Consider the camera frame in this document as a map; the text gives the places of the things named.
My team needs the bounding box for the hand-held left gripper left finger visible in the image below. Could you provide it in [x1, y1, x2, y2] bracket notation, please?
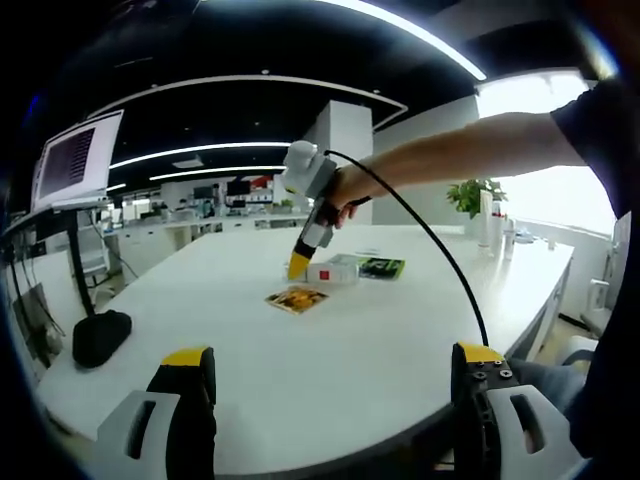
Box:
[94, 345, 219, 480]

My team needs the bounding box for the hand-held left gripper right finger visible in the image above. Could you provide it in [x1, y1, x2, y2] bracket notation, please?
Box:
[449, 341, 586, 480]

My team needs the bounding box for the gold skincare sachet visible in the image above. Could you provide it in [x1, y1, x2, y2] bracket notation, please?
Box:
[264, 284, 333, 317]

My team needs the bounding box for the green landscape skincare sachet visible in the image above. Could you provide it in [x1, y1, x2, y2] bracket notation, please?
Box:
[332, 253, 407, 283]

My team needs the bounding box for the white skincare tube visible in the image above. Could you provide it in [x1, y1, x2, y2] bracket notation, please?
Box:
[477, 191, 496, 251]

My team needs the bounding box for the person's right hand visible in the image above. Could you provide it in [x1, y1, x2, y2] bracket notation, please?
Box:
[327, 163, 375, 231]

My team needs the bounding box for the person's blue jeans leg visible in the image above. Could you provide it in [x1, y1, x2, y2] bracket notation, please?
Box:
[507, 357, 589, 426]

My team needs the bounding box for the black pouch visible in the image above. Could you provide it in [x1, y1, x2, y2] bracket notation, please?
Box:
[71, 308, 134, 370]

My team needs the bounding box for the row of white counters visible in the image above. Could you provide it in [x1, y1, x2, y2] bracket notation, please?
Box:
[107, 197, 311, 241]

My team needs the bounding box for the white chair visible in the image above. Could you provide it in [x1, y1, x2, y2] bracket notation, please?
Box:
[579, 278, 617, 334]

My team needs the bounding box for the green potted plant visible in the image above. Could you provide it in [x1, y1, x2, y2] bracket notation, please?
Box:
[446, 178, 510, 221]

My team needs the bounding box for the long ceiling light strip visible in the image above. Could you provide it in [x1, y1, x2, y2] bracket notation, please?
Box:
[319, 0, 489, 81]

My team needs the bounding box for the black-legged standing desk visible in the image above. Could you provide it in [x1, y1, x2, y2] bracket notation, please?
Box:
[2, 197, 111, 321]

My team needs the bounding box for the pink-framed monitor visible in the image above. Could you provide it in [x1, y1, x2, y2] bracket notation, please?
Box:
[29, 109, 125, 211]

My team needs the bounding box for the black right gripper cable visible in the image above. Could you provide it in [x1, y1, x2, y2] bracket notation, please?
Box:
[323, 148, 491, 349]

